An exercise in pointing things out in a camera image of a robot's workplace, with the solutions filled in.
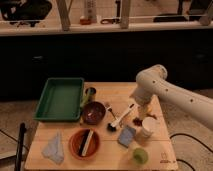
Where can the light blue cloth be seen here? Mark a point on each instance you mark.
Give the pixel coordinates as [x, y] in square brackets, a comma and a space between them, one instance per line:
[54, 149]

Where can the black office chair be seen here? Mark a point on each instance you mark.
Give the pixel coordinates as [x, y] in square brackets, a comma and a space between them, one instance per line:
[30, 12]

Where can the dark red grapes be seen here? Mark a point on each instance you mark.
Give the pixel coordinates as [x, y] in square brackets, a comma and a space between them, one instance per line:
[138, 122]

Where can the dark purple bowl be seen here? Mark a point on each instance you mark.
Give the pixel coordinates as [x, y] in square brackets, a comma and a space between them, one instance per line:
[93, 113]

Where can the metal fork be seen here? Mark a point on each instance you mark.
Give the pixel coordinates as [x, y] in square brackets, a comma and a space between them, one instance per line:
[109, 108]

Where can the blue sponge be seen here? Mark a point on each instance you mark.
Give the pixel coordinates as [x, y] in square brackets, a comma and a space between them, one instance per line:
[126, 136]

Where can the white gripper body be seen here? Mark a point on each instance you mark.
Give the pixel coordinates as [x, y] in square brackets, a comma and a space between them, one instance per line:
[144, 111]

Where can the white black dish brush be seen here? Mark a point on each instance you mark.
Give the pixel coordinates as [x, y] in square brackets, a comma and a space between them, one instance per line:
[112, 126]

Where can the dark green can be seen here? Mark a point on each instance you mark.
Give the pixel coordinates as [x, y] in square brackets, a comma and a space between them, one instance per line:
[89, 96]

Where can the green plastic tray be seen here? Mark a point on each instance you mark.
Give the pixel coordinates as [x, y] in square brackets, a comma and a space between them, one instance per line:
[60, 100]

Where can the black pole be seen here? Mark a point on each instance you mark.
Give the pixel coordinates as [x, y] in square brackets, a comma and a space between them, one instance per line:
[18, 159]

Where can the black and white block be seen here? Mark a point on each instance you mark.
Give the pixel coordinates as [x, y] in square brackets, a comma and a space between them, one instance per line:
[86, 142]

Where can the white paper cup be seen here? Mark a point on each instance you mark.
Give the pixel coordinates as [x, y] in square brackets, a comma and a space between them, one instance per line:
[149, 125]

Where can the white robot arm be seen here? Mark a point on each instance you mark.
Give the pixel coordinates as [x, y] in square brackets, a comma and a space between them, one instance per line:
[152, 81]

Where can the red object on shelf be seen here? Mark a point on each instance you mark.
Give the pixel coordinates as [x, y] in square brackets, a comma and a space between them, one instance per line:
[84, 21]

